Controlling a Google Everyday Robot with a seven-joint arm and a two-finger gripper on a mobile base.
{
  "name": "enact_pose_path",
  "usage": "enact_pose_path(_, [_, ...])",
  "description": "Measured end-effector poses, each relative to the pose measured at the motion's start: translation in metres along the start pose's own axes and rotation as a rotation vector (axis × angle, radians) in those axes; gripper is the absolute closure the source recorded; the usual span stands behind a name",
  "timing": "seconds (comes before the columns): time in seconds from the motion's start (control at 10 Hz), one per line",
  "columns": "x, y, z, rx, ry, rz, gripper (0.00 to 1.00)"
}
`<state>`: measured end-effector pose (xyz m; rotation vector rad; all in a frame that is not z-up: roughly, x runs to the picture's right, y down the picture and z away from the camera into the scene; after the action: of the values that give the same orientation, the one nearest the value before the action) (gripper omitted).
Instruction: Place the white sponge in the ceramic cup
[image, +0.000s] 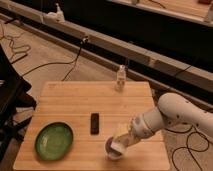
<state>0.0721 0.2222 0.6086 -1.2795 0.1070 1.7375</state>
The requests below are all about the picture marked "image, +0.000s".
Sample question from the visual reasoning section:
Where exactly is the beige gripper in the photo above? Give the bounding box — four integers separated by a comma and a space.
114, 124, 140, 148

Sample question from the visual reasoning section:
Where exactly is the white sponge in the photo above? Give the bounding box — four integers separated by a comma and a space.
111, 141, 126, 154

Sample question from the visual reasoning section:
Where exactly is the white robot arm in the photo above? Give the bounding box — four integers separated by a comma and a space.
111, 93, 213, 153

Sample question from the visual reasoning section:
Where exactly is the ceramic cup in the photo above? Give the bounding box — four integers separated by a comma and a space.
105, 137, 125, 160

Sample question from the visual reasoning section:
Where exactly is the green ceramic plate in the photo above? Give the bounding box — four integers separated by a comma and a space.
34, 122, 74, 161

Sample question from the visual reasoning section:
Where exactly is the black rectangular bar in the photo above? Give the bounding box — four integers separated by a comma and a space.
90, 113, 99, 135

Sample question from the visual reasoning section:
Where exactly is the black cable right floor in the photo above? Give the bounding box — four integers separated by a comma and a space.
164, 123, 213, 171

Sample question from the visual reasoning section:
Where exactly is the long wooden rail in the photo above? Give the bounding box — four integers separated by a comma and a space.
0, 0, 213, 92

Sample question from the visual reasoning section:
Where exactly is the black cable on floor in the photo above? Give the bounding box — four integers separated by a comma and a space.
20, 35, 90, 82

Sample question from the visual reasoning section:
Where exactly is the black chair frame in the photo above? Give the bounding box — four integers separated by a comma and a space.
0, 45, 37, 162

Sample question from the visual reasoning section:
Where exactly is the white device on rail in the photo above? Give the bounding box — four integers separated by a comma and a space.
46, 4, 65, 22

